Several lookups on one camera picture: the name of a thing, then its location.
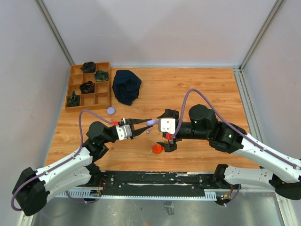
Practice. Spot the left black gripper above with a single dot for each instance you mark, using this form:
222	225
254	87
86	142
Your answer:
132	121

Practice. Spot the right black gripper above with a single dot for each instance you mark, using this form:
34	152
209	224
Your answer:
169	147

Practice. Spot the purple charging case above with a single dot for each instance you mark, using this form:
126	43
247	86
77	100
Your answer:
111	111
151	122

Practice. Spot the orange earbud charging case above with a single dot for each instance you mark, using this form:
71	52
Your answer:
157	149

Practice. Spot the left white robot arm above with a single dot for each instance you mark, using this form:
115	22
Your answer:
34	188

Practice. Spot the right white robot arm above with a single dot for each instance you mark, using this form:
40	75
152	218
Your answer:
277	171

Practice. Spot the dark blue cloth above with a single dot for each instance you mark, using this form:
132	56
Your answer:
126	86

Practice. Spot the wooden compartment tray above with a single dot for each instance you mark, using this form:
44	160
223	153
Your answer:
100	99

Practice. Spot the black rolled belt middle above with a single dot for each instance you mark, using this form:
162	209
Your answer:
87	87

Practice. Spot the black rolled belt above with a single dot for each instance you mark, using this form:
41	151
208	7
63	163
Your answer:
87	87
88	67

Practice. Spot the green patterned rolled belt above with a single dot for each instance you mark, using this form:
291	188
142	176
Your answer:
101	76

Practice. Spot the dark folded belt bottom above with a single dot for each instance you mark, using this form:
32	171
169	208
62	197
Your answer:
73	100

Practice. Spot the black rolled belt top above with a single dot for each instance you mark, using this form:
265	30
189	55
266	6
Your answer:
88	67

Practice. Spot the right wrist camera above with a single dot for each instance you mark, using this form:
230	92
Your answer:
167	127

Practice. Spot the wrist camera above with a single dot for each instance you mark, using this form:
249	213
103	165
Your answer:
123	132
167	127

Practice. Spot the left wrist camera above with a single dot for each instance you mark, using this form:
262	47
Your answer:
123	132

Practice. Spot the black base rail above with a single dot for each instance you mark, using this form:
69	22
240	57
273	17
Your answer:
147	184

